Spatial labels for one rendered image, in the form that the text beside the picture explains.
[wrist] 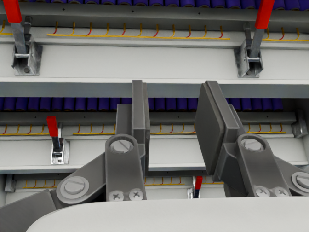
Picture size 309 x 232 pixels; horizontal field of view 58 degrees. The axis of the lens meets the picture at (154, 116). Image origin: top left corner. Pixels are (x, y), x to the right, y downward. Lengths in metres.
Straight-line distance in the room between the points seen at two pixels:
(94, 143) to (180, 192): 0.27
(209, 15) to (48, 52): 0.20
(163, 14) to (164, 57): 0.05
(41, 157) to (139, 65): 0.26
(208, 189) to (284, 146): 0.22
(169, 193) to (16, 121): 0.37
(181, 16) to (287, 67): 0.15
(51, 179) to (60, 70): 0.38
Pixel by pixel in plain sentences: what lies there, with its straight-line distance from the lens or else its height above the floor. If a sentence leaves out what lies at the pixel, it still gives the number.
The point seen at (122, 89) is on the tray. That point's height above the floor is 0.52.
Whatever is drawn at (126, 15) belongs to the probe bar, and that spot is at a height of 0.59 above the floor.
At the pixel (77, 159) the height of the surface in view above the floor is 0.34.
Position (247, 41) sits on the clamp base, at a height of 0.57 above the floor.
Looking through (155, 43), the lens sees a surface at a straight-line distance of 0.36.
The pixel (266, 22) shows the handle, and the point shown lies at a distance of 0.35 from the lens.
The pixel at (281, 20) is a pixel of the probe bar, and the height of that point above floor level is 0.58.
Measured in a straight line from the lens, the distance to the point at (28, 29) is 0.37.
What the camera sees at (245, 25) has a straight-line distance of 0.38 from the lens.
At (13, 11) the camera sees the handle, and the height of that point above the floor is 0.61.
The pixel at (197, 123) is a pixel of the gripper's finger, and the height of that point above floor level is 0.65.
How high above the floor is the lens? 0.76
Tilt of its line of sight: 49 degrees down
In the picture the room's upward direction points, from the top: 6 degrees clockwise
